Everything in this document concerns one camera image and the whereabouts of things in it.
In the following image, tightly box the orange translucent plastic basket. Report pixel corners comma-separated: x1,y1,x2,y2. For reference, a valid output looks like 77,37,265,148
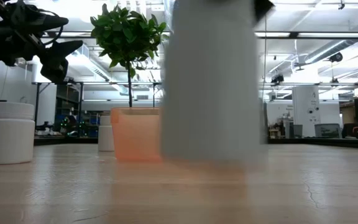
110,107,163,162

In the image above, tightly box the black hanging ceiling camera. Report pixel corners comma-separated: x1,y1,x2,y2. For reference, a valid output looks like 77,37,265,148
270,73,285,85

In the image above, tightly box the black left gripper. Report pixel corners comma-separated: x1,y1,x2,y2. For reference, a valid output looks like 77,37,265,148
1,0,83,83

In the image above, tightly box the black metal shelf frame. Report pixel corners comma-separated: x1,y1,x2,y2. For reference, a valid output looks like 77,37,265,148
31,81,84,138

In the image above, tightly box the white room pillar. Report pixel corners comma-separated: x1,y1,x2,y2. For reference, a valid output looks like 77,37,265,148
292,85,321,138

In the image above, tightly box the black aluminium rig frame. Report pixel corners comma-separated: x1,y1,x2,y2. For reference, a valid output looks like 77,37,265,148
33,136,358,150

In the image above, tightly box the black hanging cable reel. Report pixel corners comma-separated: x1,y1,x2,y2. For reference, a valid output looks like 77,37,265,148
328,52,344,63

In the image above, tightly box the green potted plant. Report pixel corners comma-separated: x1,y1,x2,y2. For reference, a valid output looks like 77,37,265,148
89,2,170,108

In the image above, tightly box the white pill bottle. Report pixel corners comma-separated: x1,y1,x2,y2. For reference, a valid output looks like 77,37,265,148
0,101,36,165
160,0,267,161
98,115,115,152

